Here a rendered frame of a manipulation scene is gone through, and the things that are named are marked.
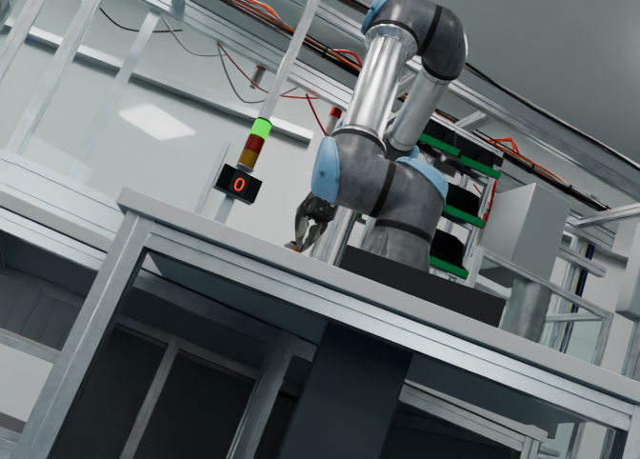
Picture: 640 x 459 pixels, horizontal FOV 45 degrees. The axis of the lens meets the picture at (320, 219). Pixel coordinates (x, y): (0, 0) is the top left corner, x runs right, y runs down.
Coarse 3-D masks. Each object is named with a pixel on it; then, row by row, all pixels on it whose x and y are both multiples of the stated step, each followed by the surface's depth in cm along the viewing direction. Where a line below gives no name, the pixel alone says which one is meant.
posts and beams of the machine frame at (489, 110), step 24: (336, 24) 284; (312, 72) 333; (336, 96) 336; (456, 96) 302; (480, 96) 302; (480, 120) 313; (504, 120) 306; (552, 144) 312; (600, 168) 319; (624, 192) 326; (576, 216) 374; (600, 216) 361; (624, 216) 348; (576, 240) 378; (600, 240) 378; (576, 264) 373; (624, 360) 315; (600, 456) 303
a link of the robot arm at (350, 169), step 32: (384, 0) 163; (416, 0) 165; (384, 32) 161; (416, 32) 163; (384, 64) 158; (352, 96) 157; (384, 96) 155; (352, 128) 148; (384, 128) 154; (320, 160) 144; (352, 160) 144; (384, 160) 147; (320, 192) 146; (352, 192) 144
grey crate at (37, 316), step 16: (0, 288) 351; (16, 288) 354; (0, 304) 350; (16, 304) 353; (32, 304) 355; (48, 304) 358; (64, 304) 360; (0, 320) 349; (16, 320) 352; (32, 320) 354; (48, 320) 357; (64, 320) 359; (32, 336) 353; (48, 336) 356; (64, 336) 358
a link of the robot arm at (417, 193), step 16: (400, 160) 149; (416, 160) 147; (400, 176) 145; (416, 176) 146; (432, 176) 146; (384, 192) 144; (400, 192) 144; (416, 192) 145; (432, 192) 145; (384, 208) 145; (400, 208) 144; (416, 208) 144; (432, 208) 145; (416, 224) 144; (432, 224) 146
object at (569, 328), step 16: (480, 272) 299; (496, 272) 301; (512, 272) 304; (480, 288) 298; (496, 288) 300; (512, 288) 303; (512, 304) 302; (560, 304) 310; (576, 304) 313; (512, 320) 301; (560, 320) 309; (576, 320) 312; (592, 320) 315; (544, 336) 305; (560, 336) 308; (576, 336) 311; (592, 336) 314; (576, 352) 310; (592, 352) 313; (560, 432) 301; (544, 448) 298; (560, 448) 300
